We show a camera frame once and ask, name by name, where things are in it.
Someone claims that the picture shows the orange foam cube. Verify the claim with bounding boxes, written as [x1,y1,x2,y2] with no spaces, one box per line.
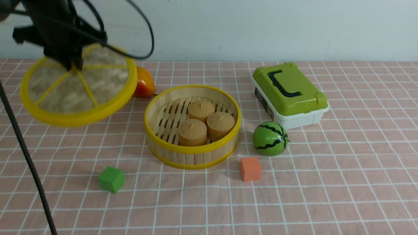
[240,157,262,182]

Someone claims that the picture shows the green foam cube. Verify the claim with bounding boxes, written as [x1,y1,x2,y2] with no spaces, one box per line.
[98,166,125,194]

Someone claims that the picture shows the green lidded white storage box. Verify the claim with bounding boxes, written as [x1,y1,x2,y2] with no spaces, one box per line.
[251,62,330,130]

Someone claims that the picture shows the brown bun back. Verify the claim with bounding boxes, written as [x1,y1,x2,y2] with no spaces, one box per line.
[188,100,215,124]

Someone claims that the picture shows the brown bun front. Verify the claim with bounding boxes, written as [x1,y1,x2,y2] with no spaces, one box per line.
[178,119,207,146]

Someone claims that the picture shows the bamboo steamer basket yellow rim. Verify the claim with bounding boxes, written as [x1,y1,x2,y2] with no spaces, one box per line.
[144,85,242,170]

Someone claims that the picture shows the yellow woven bamboo steamer lid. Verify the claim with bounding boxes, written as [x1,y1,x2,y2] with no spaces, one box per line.
[20,44,138,127]

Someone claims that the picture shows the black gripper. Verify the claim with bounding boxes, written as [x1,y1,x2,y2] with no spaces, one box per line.
[12,0,107,71]

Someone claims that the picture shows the green toy watermelon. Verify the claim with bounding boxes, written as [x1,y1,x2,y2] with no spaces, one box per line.
[252,121,290,157]

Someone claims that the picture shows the orange yellow toy mango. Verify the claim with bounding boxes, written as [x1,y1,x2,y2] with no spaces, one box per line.
[132,66,156,98]

